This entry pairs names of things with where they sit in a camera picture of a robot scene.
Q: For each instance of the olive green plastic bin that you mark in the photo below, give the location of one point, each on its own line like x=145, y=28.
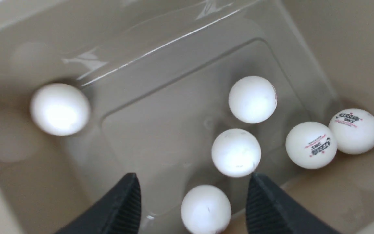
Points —
x=157, y=74

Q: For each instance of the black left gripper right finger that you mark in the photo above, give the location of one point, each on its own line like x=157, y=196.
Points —
x=270, y=210

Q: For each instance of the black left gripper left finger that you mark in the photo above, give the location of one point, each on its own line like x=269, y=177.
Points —
x=117, y=212

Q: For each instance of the white logo ball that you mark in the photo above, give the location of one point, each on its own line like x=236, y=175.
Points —
x=311, y=145
x=353, y=130
x=60, y=109

